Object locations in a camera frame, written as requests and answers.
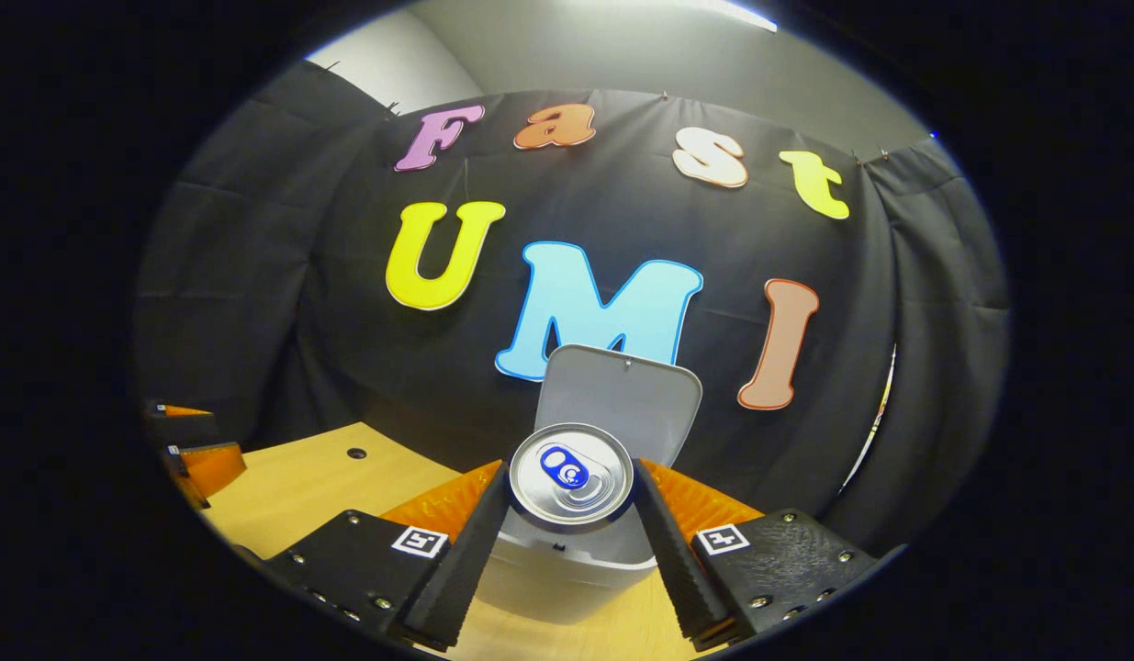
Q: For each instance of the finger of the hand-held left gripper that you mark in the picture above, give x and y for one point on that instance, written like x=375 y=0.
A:
x=185 y=427
x=208 y=468

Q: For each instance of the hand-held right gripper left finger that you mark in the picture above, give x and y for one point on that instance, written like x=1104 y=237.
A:
x=456 y=578

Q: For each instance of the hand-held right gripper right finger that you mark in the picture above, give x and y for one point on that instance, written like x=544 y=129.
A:
x=681 y=569

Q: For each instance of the silver pop can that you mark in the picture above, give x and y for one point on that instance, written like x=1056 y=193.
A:
x=571 y=477

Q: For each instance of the white desktop garbage bin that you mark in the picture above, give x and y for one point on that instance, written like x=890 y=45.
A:
x=622 y=395

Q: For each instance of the wooden desktop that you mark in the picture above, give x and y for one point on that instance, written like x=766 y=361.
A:
x=300 y=487

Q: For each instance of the black backdrop cloth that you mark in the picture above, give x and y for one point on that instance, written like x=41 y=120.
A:
x=300 y=349

